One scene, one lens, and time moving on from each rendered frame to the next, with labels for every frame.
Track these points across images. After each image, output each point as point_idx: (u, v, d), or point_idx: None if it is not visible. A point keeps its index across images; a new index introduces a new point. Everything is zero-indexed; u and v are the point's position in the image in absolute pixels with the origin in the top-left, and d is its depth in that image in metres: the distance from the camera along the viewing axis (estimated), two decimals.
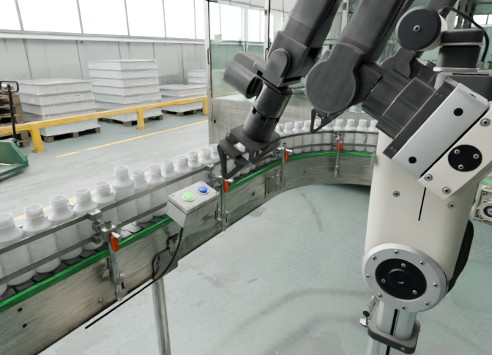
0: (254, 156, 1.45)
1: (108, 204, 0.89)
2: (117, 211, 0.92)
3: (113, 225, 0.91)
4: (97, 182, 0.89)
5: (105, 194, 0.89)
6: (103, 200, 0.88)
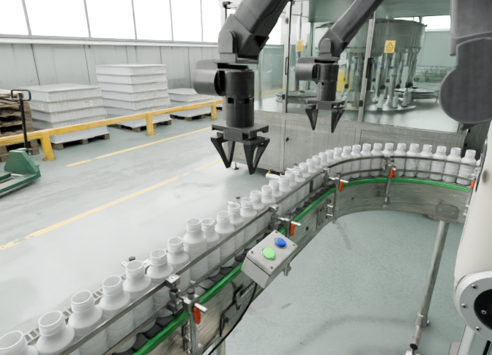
0: (308, 188, 1.35)
1: (183, 264, 0.79)
2: (189, 270, 0.82)
3: (186, 286, 0.82)
4: (169, 239, 0.80)
5: (180, 253, 0.79)
6: (178, 260, 0.78)
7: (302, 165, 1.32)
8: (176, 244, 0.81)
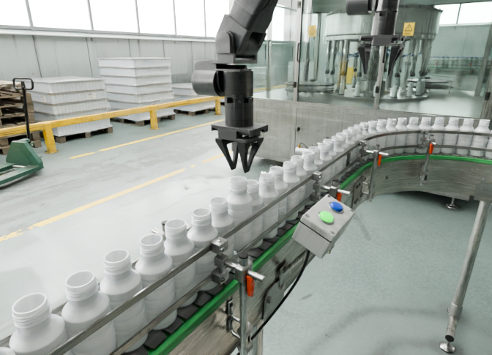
0: (345, 160, 1.23)
1: (228, 228, 0.66)
2: (233, 236, 0.70)
3: (230, 255, 0.69)
4: (211, 199, 0.67)
5: (224, 215, 0.66)
6: (222, 223, 0.66)
7: (339, 135, 1.20)
8: None
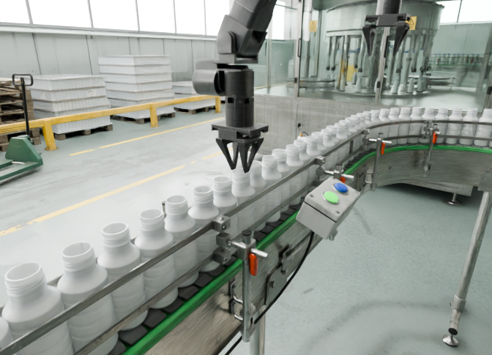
0: (348, 148, 1.21)
1: (230, 208, 0.64)
2: (237, 219, 0.67)
3: (232, 238, 0.67)
4: (214, 178, 0.65)
5: (227, 195, 0.64)
6: (224, 203, 0.64)
7: (342, 122, 1.18)
8: None
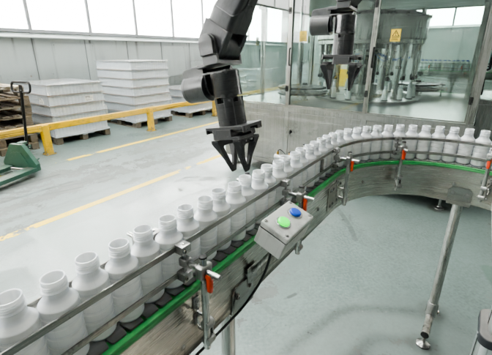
0: (319, 167, 1.30)
1: (193, 232, 0.74)
2: (200, 240, 0.77)
3: (196, 257, 0.77)
4: (179, 206, 0.75)
5: (189, 220, 0.74)
6: (187, 228, 0.73)
7: (312, 143, 1.27)
8: None
